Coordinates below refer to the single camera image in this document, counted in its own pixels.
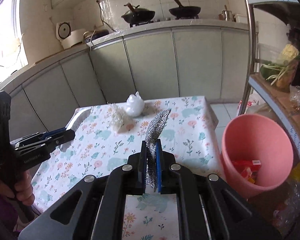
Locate silver scouring cloth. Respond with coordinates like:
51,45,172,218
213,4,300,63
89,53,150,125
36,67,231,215
145,109,171,193

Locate red plastic wrapper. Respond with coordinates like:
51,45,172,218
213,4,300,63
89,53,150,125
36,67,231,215
232,160,262,184

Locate pink plastic trash bin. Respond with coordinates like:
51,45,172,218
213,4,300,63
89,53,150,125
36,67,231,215
221,114,294,199

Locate grey kitchen cabinet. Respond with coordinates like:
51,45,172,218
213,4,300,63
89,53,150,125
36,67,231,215
0,20,249,139

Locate left hand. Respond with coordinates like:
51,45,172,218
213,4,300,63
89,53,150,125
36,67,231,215
0,170,35,206

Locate clear crinkled plastic wrap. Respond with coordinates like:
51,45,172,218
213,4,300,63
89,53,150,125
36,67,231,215
109,103,133,133

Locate floral bear tablecloth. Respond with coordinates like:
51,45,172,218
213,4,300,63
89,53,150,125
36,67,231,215
31,95,225,240

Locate white plastic bag ball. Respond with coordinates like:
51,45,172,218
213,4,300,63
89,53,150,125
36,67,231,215
125,92,145,118

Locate white rice cooker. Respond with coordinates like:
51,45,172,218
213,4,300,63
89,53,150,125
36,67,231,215
56,20,86,49

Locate black wok with lid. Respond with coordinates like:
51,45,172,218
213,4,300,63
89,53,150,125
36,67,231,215
121,3,155,28

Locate green onions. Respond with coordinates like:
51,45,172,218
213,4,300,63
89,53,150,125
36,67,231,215
259,55,300,86

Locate metal shelf rack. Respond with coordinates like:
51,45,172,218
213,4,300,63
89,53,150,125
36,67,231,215
238,0,300,170

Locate black frying pan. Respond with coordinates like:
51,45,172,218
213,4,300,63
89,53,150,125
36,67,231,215
169,0,201,19

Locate steel kettle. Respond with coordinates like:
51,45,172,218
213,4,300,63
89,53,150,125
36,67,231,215
218,5,235,22

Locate white plastic box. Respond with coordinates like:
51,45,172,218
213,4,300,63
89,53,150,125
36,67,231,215
234,14,248,24

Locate cauliflower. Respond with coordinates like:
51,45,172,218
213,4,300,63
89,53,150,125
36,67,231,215
277,44,299,64

